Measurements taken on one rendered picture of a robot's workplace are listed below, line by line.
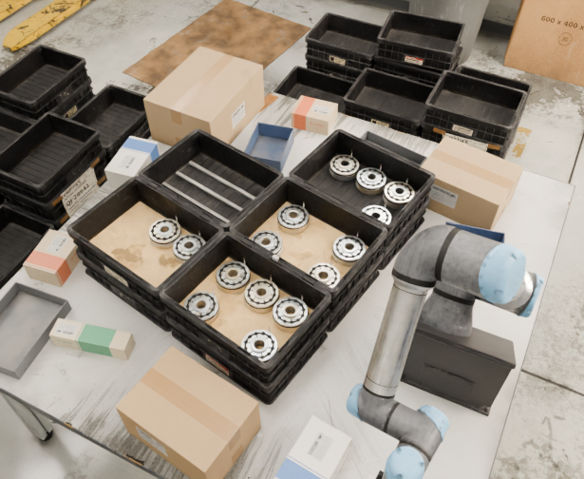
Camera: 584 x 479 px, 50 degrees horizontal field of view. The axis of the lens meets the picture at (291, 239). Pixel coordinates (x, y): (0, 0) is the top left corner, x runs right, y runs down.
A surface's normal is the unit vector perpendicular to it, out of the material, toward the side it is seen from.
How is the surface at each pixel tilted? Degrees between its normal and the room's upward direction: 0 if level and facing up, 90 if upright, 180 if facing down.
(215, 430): 0
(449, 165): 0
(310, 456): 0
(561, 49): 73
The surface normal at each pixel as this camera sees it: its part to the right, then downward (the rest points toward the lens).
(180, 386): 0.00, -0.64
